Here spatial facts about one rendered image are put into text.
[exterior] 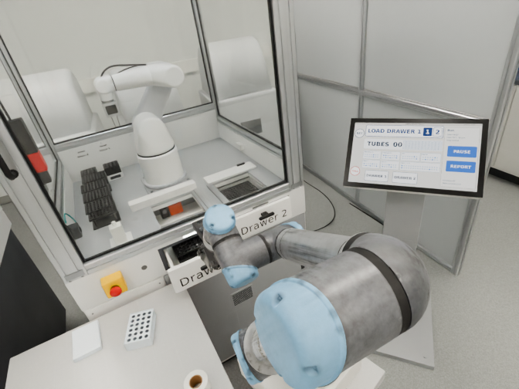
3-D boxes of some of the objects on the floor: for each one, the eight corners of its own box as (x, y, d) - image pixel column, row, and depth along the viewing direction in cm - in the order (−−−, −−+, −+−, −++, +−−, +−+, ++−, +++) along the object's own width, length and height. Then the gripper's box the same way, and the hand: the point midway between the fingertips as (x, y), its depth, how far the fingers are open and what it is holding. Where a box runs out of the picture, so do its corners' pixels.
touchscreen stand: (433, 370, 159) (481, 202, 106) (342, 345, 177) (345, 190, 124) (429, 294, 197) (463, 143, 145) (355, 279, 215) (361, 140, 162)
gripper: (205, 264, 83) (205, 283, 101) (242, 247, 87) (235, 268, 105) (192, 236, 86) (194, 259, 104) (229, 221, 90) (224, 246, 108)
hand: (211, 255), depth 104 cm, fingers open, 3 cm apart
